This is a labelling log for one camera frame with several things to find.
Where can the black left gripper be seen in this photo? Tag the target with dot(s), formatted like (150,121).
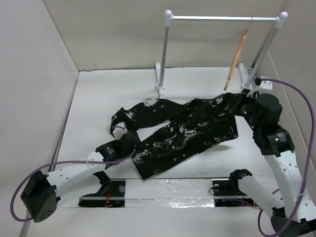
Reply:
(132,151)

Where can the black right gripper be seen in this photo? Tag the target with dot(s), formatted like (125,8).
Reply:
(240,98)

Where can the black white patterned trousers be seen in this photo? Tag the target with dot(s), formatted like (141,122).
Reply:
(194,127)

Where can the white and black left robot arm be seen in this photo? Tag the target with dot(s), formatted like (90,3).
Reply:
(43,193)

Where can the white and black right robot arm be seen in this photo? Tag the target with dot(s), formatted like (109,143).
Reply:
(295,214)

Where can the wooden clothes hanger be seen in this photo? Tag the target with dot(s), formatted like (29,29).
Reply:
(240,46)

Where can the silver foil tape strip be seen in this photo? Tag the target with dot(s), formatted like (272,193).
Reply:
(168,193)

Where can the white metal clothes rack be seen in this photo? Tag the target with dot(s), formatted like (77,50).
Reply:
(211,41)

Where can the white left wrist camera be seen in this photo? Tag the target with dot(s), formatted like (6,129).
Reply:
(119,130)

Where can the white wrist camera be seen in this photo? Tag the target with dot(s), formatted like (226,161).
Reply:
(262,85)
(119,130)

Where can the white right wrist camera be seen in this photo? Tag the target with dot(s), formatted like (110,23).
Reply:
(262,85)

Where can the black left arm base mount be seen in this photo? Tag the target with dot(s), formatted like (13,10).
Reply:
(111,194)

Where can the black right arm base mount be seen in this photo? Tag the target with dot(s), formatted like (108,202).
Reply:
(227,196)

